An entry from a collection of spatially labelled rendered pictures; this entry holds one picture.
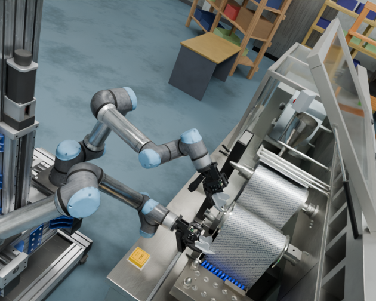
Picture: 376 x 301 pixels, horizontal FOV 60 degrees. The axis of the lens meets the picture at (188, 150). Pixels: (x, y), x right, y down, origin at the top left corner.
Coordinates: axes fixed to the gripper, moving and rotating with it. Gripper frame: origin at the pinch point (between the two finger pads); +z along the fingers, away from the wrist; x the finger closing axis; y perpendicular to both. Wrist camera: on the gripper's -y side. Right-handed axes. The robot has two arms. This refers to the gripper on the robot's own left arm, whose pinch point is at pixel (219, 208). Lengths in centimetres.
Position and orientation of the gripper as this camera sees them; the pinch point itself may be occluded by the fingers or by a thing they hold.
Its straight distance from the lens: 139.4
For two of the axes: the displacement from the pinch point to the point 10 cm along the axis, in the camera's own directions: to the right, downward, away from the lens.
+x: 4.2, -4.1, 8.1
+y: 8.0, -2.5, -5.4
